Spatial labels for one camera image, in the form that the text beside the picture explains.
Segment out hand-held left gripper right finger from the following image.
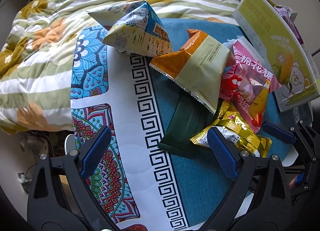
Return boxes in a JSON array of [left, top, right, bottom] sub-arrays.
[[200, 127, 293, 231]]

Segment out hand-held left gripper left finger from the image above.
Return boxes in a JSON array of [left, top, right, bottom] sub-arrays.
[[27, 126, 119, 231]]

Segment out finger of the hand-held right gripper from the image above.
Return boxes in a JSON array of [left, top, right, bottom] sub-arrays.
[[262, 120, 320, 164]]

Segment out gold foil snack packet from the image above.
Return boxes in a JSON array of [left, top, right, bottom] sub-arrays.
[[189, 100, 273, 159]]

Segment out dark green snack packet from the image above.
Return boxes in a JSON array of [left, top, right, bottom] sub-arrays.
[[158, 94, 220, 159]]

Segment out pink marshmallow packet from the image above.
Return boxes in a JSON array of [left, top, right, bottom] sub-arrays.
[[219, 35, 282, 134]]

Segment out green cardboard box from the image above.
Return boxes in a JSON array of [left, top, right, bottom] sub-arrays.
[[232, 0, 320, 114]]

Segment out orange and green snack packet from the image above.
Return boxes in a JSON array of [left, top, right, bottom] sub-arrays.
[[149, 29, 237, 115]]

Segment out purple snack packet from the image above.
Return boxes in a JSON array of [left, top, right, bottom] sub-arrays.
[[273, 5, 304, 47]]

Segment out blue print white snack packet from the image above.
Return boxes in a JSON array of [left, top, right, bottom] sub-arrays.
[[86, 0, 174, 58]]

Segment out printed teal table mat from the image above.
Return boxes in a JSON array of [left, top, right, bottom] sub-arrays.
[[67, 18, 304, 231]]

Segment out white power strip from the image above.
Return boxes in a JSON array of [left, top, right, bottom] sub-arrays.
[[16, 171, 32, 194]]

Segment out floral striped duvet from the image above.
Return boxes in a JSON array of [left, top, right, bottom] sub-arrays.
[[0, 0, 242, 135]]

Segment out tangled floor cables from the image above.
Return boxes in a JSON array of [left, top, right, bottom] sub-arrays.
[[21, 131, 67, 164]]

